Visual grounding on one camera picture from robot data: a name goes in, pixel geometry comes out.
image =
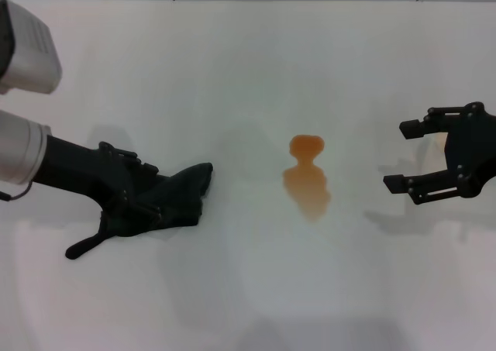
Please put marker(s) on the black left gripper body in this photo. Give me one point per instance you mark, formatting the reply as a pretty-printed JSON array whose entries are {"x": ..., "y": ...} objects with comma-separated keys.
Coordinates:
[{"x": 77, "y": 173}]

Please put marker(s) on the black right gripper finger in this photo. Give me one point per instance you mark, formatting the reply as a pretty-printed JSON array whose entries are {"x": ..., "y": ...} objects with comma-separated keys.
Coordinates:
[
  {"x": 422, "y": 124},
  {"x": 418, "y": 186}
]

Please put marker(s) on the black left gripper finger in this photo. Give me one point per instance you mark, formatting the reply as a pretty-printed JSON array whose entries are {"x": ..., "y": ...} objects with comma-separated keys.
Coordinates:
[
  {"x": 145, "y": 207},
  {"x": 139, "y": 165}
]

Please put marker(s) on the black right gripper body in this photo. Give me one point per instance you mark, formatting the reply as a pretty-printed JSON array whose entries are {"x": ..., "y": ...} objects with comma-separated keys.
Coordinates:
[{"x": 472, "y": 149}]

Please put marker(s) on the white paper cup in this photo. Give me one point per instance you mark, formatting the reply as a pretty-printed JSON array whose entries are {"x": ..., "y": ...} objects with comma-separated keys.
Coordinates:
[{"x": 434, "y": 155}]

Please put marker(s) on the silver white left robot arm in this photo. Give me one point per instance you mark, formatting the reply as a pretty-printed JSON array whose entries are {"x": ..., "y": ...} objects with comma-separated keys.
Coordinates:
[{"x": 19, "y": 149}]

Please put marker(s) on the orange brown liquid stain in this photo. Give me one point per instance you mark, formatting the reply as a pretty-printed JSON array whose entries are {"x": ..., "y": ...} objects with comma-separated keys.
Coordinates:
[{"x": 306, "y": 180}]

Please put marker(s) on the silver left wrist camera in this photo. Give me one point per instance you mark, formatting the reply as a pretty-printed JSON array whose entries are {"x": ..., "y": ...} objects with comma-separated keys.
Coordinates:
[{"x": 31, "y": 56}]

